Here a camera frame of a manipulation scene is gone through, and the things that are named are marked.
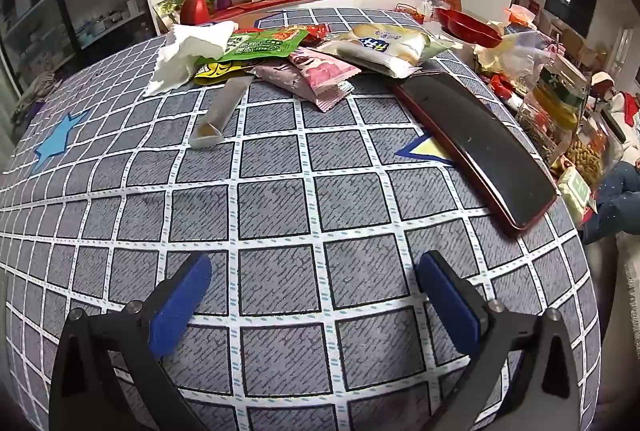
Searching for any yellow snack packet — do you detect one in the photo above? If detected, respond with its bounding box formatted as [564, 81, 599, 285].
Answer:
[193, 61, 253, 86]

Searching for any white crumpled tissue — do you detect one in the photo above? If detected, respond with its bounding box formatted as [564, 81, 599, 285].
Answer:
[143, 21, 239, 96]

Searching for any grey checkered tablecloth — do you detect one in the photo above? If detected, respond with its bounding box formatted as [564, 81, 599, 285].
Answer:
[1, 38, 601, 430]

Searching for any grey stick packet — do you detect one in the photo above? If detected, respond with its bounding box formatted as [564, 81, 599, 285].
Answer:
[189, 75, 254, 150]

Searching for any white bread packet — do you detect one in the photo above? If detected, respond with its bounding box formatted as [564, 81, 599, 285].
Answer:
[317, 23, 462, 79]

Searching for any green snack packet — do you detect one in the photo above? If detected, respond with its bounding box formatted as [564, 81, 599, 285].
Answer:
[217, 27, 308, 63]

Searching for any red apple ornament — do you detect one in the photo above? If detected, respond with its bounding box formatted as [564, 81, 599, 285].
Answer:
[180, 0, 210, 26]

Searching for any pink snack packet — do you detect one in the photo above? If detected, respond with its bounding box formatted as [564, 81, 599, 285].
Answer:
[250, 48, 360, 113]

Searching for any red bowl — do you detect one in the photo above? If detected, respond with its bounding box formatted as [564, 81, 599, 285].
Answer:
[434, 8, 502, 49]

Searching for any black red-rimmed tray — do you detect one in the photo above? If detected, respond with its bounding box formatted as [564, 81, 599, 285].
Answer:
[392, 73, 556, 235]

